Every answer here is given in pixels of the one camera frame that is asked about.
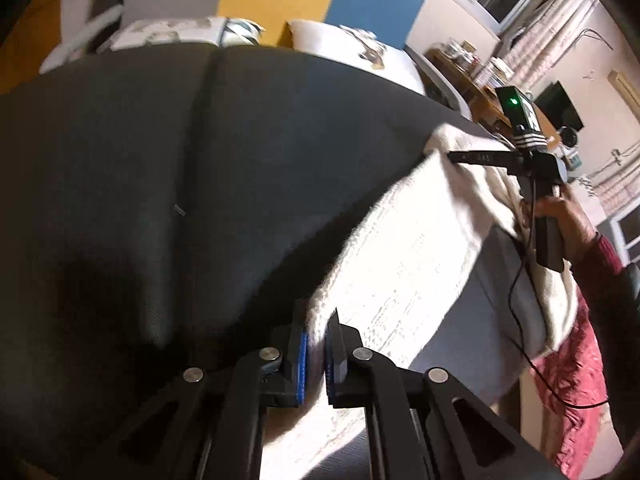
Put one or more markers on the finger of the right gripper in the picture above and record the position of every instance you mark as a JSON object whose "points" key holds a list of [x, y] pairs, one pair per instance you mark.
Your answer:
{"points": [[504, 159]]}

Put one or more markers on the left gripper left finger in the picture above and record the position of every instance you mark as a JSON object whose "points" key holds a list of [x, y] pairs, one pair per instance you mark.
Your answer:
{"points": [[285, 386]]}

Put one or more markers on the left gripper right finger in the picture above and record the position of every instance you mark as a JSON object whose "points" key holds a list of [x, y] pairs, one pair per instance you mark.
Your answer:
{"points": [[349, 381]]}

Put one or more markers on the cream knit sweater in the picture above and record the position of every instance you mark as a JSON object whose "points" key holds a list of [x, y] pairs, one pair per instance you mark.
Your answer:
{"points": [[398, 275]]}

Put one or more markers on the person right hand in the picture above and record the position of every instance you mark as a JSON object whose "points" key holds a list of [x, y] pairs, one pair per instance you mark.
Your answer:
{"points": [[578, 233]]}

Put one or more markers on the wooden desk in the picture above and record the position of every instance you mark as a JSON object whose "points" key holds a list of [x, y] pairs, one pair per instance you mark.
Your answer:
{"points": [[485, 106]]}

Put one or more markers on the black monitor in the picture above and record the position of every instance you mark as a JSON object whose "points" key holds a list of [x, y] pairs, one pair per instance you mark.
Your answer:
{"points": [[556, 105]]}

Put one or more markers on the beige right curtain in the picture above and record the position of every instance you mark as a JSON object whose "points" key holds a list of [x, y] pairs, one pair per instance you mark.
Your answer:
{"points": [[616, 183]]}

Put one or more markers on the beige curtain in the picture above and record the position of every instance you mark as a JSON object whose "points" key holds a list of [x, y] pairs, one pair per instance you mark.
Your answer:
{"points": [[529, 50], [616, 183]]}

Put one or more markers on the right side window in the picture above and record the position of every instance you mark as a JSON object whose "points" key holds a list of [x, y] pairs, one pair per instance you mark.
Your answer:
{"points": [[623, 231]]}

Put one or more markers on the beige middle curtain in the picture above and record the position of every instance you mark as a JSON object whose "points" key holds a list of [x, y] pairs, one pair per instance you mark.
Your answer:
{"points": [[529, 50]]}

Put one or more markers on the white deer print pillow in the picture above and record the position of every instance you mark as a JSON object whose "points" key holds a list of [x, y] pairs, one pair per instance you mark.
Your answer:
{"points": [[357, 48]]}

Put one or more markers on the grey yellow blue sofa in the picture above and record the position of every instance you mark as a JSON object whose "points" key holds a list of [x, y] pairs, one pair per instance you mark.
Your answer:
{"points": [[250, 5]]}

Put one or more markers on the pink red blanket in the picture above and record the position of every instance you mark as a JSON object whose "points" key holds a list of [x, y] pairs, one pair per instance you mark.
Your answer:
{"points": [[571, 385]]}

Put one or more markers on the triangle pattern pillow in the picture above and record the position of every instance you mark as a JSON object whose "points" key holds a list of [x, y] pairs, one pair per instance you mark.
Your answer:
{"points": [[216, 30]]}

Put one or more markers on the wall air conditioner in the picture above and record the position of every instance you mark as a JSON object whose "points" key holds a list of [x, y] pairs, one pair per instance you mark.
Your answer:
{"points": [[626, 90]]}

